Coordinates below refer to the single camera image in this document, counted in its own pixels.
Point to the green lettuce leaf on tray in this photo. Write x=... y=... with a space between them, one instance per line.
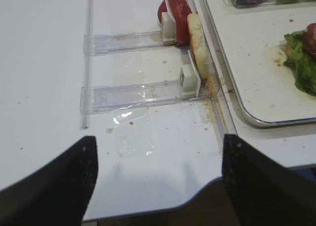
x=301 y=62

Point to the clear rail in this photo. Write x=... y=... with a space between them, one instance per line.
x=87 y=62
x=217 y=81

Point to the white pusher block upper left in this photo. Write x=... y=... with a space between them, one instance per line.
x=168 y=25

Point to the white bread bun slice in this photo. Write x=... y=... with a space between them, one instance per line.
x=198 y=47

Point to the cream metal tray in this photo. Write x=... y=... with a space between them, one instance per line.
x=250 y=41

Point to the clear track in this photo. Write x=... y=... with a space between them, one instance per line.
x=103 y=99
x=97 y=45

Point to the white pusher block lower left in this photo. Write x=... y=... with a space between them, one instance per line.
x=189 y=78

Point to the clear left outer rail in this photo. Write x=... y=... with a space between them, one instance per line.
x=87 y=62

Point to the red tomato slices stack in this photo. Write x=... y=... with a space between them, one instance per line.
x=180 y=11

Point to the pink meat patty slice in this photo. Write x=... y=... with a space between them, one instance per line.
x=309 y=39

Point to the clear lower left track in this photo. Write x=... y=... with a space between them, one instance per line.
x=103 y=99

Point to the bottom bun on tray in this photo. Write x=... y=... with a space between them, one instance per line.
x=287 y=49

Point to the clear left inner rail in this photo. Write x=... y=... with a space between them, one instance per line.
x=217 y=81

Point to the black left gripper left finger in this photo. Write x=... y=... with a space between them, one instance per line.
x=58 y=194

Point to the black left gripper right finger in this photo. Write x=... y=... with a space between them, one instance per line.
x=263 y=192

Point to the clear upper left track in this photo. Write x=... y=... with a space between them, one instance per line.
x=97 y=45

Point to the white pusher block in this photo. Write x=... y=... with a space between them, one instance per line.
x=189 y=78
x=168 y=25

